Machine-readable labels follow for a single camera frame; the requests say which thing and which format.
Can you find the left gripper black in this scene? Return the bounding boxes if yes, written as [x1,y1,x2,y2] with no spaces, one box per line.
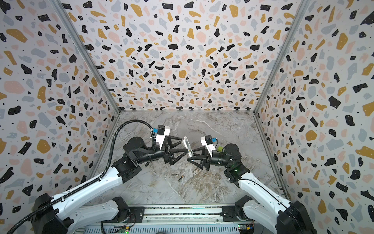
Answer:
[136,136,188,167]

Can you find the white remote control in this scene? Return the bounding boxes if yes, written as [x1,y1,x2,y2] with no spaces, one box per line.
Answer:
[182,136,193,158]

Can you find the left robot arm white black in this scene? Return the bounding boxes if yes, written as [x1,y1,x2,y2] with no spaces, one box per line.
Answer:
[29,136,191,234]

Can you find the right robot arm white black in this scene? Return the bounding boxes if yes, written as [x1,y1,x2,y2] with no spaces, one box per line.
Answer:
[183,143,317,234]

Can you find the black corrugated cable conduit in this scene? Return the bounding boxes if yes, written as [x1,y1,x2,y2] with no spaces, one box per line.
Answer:
[5,119,154,234]

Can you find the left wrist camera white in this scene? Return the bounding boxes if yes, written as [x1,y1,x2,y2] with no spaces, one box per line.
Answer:
[153,125,170,150]

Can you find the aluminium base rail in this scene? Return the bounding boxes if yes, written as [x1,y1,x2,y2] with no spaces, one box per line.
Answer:
[72,204,264,234]

